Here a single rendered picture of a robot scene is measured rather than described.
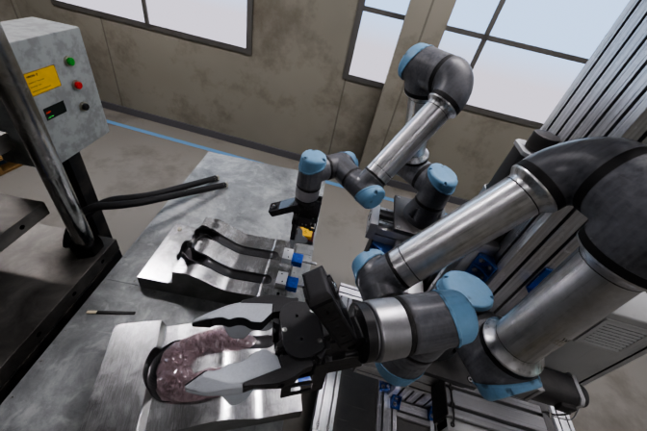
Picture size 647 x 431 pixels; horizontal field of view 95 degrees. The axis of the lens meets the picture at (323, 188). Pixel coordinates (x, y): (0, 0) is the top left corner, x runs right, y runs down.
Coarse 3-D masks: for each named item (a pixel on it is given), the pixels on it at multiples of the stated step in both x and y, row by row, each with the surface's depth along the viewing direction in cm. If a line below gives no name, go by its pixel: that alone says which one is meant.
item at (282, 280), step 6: (282, 276) 103; (288, 276) 105; (276, 282) 101; (282, 282) 101; (288, 282) 103; (294, 282) 103; (276, 288) 102; (282, 288) 102; (288, 288) 102; (294, 288) 102
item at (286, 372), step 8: (280, 360) 31; (288, 360) 31; (296, 360) 32; (304, 360) 32; (280, 368) 31; (288, 368) 31; (296, 368) 31; (304, 368) 31; (264, 376) 30; (272, 376) 30; (280, 376) 30; (288, 376) 30; (296, 376) 30; (248, 384) 29; (256, 384) 29; (264, 384) 29; (272, 384) 29; (280, 384) 30; (288, 384) 30
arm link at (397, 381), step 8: (392, 360) 45; (400, 360) 43; (408, 360) 42; (376, 368) 49; (384, 368) 47; (392, 368) 45; (400, 368) 44; (408, 368) 43; (416, 368) 43; (424, 368) 43; (384, 376) 48; (392, 376) 46; (400, 376) 45; (408, 376) 45; (416, 376) 45; (392, 384) 48; (400, 384) 47; (408, 384) 47
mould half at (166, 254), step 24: (168, 240) 113; (240, 240) 115; (264, 240) 118; (168, 264) 105; (192, 264) 98; (240, 264) 108; (264, 264) 109; (288, 264) 111; (168, 288) 101; (192, 288) 100; (216, 288) 98; (240, 288) 100; (264, 288) 101
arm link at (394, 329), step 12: (372, 300) 39; (384, 300) 39; (396, 300) 39; (372, 312) 38; (384, 312) 37; (396, 312) 37; (384, 324) 36; (396, 324) 36; (408, 324) 37; (384, 336) 35; (396, 336) 36; (408, 336) 36; (384, 348) 35; (396, 348) 36; (408, 348) 36; (384, 360) 36
